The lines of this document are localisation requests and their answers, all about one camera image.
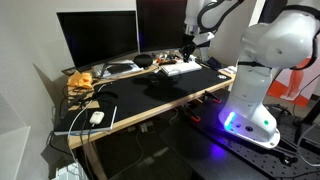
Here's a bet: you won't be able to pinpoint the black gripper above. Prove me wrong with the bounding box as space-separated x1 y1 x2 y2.
179 35 196 59

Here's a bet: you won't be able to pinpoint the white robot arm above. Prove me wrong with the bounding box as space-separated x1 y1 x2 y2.
181 0 320 149

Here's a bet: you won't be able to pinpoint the black desk mat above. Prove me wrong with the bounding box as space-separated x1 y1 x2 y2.
97 68 230 122

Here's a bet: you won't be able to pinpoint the dark blue notebook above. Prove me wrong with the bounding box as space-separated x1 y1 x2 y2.
207 57 221 71

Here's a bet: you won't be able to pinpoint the white keyboard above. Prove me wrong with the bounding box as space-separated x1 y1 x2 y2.
161 61 202 76

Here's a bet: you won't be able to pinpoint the black oval case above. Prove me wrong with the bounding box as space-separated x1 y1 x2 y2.
134 54 153 67

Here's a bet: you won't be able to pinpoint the black computer mouse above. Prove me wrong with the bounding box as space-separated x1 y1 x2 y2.
148 77 159 86

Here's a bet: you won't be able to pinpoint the black orange clamp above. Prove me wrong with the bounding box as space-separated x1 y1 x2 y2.
204 91 222 104
182 105 201 122

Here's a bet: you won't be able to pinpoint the papers under monitor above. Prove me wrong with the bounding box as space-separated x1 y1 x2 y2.
93 60 142 79

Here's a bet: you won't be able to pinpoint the large black monitor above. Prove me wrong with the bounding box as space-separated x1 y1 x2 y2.
57 11 138 71

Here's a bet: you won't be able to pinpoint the orange crumpled cloth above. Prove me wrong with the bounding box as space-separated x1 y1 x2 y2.
67 71 93 89

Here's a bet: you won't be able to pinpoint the white earbuds case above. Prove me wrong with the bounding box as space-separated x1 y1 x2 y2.
89 111 104 125

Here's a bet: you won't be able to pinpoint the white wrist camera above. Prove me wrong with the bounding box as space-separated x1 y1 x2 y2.
192 32 215 46

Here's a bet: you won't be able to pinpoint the white charging cable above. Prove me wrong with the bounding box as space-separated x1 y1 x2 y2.
66 83 108 161

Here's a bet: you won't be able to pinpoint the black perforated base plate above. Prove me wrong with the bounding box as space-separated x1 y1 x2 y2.
191 90 320 180

